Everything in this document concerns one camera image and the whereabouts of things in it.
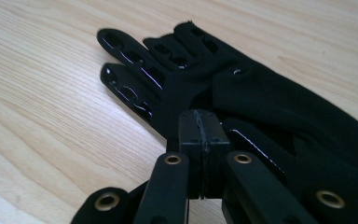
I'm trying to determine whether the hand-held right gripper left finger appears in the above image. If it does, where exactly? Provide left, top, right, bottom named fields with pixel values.
left=167, top=108, right=206, bottom=200

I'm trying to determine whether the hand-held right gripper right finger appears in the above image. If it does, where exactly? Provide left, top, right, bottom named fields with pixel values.
left=195, top=109, right=233, bottom=200

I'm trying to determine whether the black glove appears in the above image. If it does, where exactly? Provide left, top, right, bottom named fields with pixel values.
left=96, top=20, right=358, bottom=224

